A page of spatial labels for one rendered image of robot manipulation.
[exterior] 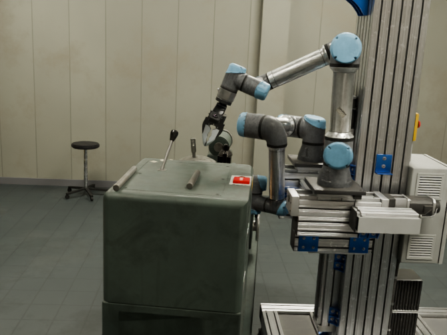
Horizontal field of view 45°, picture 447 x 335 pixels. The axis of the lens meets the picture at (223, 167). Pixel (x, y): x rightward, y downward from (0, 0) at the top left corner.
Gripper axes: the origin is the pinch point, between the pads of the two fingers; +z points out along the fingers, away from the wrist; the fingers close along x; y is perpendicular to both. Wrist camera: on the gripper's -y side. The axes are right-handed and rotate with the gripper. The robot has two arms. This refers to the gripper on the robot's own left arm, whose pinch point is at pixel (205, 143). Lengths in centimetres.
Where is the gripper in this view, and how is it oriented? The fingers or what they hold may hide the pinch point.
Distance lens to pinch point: 227.6
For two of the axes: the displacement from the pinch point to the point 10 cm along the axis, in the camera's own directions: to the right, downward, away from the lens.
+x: -9.2, -3.9, -0.1
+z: -3.8, 8.9, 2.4
